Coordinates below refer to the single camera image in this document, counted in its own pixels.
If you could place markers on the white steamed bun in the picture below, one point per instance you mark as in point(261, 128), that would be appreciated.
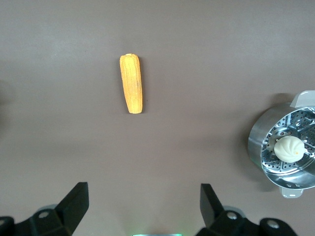
point(288, 149)

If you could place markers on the yellow corn cob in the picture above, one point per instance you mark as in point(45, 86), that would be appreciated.
point(132, 83)

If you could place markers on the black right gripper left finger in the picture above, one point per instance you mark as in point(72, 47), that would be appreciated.
point(61, 221)

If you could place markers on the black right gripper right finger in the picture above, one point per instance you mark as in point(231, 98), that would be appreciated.
point(221, 223)

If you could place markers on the perforated steel steamer insert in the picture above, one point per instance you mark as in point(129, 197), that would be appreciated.
point(295, 123)

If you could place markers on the stainless steel steamer pot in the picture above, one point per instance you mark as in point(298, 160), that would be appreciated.
point(257, 132)

